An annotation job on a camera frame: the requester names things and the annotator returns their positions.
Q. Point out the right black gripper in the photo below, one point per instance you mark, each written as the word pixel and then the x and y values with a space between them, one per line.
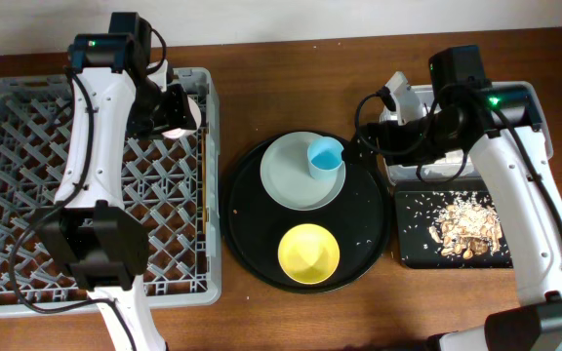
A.
pixel 376 137

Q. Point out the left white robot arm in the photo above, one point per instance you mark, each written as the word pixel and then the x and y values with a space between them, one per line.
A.
pixel 118 93

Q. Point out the grey plastic dishwasher rack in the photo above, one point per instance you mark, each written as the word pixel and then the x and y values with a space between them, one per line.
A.
pixel 161 190

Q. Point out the round black serving tray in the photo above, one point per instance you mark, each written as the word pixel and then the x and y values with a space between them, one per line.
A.
pixel 360 218

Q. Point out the food scraps and rice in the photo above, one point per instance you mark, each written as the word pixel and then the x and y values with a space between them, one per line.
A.
pixel 466 226

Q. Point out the light grey round plate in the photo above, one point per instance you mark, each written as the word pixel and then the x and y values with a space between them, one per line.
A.
pixel 286 178

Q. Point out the yellow plastic bowl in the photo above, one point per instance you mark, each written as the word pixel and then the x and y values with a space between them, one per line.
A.
pixel 309 254

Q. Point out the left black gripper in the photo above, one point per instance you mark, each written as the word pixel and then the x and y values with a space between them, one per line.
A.
pixel 176 110

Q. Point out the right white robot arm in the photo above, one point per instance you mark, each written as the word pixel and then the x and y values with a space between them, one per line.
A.
pixel 501 130

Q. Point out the blue plastic cup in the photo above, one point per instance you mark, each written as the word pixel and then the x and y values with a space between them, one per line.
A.
pixel 324 157

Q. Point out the pink plastic cup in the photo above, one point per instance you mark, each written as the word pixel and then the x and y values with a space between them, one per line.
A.
pixel 197 116

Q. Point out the black rectangular tray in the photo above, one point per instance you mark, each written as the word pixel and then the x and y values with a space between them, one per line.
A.
pixel 415 203

